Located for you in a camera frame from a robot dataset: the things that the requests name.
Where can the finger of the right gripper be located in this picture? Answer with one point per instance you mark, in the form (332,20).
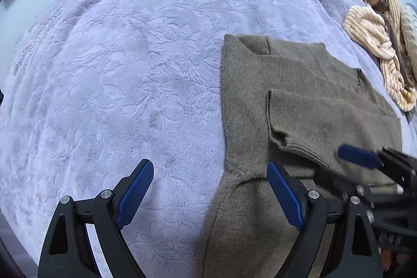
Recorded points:
(360,157)

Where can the beige striped plush blanket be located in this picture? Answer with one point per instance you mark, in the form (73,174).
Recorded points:
(376,26)

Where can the lavender embossed bed blanket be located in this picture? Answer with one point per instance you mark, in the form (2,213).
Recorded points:
(98,85)

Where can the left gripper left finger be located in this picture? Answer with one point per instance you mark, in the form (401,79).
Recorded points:
(67,251)

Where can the olive brown knit sweater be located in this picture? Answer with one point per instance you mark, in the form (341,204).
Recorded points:
(294,104)

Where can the cream braided round pillow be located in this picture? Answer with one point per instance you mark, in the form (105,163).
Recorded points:
(408,29)

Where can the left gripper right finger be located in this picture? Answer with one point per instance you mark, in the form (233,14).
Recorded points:
(353,250)

